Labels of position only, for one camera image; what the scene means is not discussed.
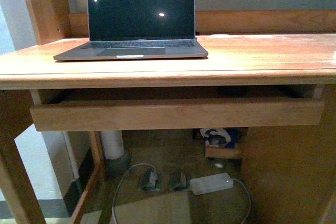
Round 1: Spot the wooden pull-out keyboard tray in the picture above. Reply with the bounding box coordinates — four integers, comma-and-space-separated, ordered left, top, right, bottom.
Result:
30, 98, 325, 131

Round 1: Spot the cardboard box with clutter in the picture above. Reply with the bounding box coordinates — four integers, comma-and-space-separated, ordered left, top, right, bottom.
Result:
192, 127, 247, 159

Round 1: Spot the floor power socket right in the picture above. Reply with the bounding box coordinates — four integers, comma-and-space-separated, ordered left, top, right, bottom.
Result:
170, 171, 187, 191

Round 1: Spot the floor power socket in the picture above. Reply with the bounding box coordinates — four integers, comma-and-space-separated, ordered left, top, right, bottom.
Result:
138, 169, 160, 191
170, 171, 187, 191

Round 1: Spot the floor power socket left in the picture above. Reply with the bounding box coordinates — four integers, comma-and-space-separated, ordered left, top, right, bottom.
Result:
138, 169, 160, 191

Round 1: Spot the white pipe with grey base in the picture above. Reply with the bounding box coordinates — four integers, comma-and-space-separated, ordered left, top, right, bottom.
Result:
100, 130, 131, 178

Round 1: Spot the grey open laptop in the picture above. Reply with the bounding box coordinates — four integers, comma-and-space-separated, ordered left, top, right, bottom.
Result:
55, 0, 208, 61

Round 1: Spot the white power adapter brick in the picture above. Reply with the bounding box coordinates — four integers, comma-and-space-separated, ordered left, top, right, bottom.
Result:
190, 173, 234, 195

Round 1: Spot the wooden desk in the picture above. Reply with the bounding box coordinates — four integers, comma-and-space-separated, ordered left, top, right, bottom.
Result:
1, 0, 335, 223

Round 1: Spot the white power cable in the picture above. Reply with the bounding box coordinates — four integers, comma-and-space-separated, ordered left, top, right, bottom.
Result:
111, 163, 252, 224

